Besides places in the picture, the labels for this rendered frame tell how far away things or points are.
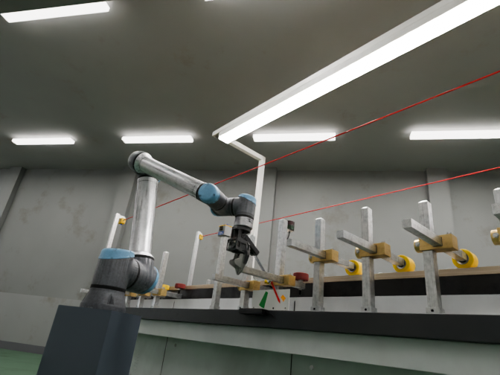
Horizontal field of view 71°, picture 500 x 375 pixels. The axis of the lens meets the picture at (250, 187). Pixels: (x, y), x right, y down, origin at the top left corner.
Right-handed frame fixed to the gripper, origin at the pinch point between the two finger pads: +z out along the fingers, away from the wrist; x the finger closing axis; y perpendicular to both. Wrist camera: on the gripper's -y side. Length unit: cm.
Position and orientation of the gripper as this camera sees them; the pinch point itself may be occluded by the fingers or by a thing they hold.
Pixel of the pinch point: (239, 272)
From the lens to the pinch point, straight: 161.9
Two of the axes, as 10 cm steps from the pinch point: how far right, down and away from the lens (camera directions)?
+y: -7.3, -3.9, -5.6
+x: 6.7, -2.4, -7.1
